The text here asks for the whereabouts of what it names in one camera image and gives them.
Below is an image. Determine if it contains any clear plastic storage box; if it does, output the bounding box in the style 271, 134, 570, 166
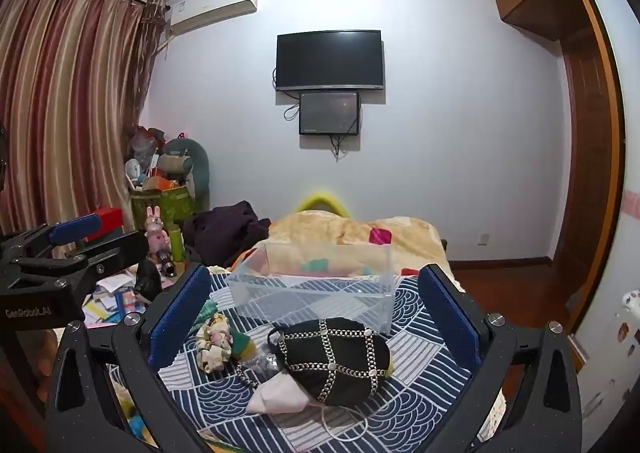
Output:
224, 240, 396, 335

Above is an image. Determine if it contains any blue patterned bed sheet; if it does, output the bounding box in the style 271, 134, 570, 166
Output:
107, 270, 507, 453

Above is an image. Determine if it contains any clear plastic bag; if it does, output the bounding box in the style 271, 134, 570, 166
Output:
239, 352, 282, 386

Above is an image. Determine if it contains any black shiny object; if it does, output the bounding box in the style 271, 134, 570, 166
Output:
136, 259, 163, 303

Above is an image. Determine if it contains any orange printed blanket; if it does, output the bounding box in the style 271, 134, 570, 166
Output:
252, 209, 447, 280

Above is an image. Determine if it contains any white door with stickers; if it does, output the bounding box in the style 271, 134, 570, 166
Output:
570, 0, 640, 439

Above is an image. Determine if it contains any striped red curtain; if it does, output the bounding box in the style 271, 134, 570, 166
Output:
0, 0, 167, 236

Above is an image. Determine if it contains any wooden wardrobe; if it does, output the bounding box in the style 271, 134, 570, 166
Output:
487, 0, 627, 339

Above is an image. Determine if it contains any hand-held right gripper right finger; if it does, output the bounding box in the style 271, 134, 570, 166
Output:
418, 263, 584, 453

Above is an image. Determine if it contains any green and yellow sock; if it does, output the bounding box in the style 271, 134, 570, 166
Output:
231, 330, 258, 361

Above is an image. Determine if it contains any pile of papers and books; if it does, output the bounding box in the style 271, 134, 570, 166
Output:
80, 269, 153, 330

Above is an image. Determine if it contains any black hat with chain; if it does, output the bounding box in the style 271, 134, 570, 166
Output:
266, 317, 392, 406

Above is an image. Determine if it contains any floral scrunchie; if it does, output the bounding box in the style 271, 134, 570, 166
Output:
195, 313, 236, 374

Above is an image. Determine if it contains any grey green plush toy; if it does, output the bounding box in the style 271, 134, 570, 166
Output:
161, 137, 211, 206

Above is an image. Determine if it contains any dark purple clothing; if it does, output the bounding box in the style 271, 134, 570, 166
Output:
180, 200, 272, 268

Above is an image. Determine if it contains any black wall television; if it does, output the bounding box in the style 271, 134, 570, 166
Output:
276, 30, 385, 92

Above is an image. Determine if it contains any pink rabbit doll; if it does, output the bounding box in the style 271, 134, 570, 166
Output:
143, 206, 172, 256

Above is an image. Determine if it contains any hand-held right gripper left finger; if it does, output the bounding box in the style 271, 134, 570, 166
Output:
45, 263, 213, 453

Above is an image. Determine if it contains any teal cloth piece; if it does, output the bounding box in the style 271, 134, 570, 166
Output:
199, 299, 220, 331

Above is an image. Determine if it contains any white air conditioner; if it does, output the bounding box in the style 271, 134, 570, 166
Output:
166, 0, 259, 32

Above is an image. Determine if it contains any pile of assorted toys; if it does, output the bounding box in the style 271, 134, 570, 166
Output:
124, 125, 171, 192

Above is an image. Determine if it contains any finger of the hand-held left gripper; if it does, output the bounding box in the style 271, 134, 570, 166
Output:
14, 229, 151, 284
29, 213, 104, 256

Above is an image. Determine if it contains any small black monitor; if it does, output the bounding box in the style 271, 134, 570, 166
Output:
298, 91, 362, 136

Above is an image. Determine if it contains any green cardboard box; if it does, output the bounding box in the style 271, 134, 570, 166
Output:
130, 184, 197, 230

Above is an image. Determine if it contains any red box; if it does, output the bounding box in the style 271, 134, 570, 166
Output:
84, 206, 125, 243

